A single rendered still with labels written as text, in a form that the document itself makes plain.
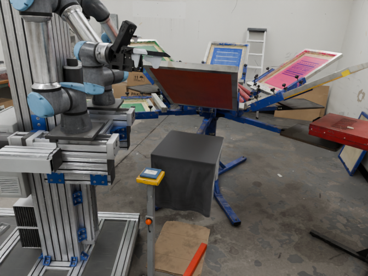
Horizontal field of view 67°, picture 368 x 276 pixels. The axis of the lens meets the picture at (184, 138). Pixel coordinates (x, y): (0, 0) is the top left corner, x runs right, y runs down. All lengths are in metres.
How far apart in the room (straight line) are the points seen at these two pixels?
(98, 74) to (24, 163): 0.58
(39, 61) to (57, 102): 0.18
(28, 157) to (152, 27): 5.46
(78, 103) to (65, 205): 0.76
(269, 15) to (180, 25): 1.83
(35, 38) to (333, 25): 5.71
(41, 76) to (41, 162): 0.39
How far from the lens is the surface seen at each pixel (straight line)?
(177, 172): 1.88
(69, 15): 1.32
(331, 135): 2.31
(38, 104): 1.31
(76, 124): 1.42
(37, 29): 1.28
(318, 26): 6.32
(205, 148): 2.00
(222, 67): 1.66
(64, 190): 1.86
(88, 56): 1.09
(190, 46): 6.39
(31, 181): 1.91
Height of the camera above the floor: 1.77
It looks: 22 degrees down
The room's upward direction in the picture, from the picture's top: 3 degrees clockwise
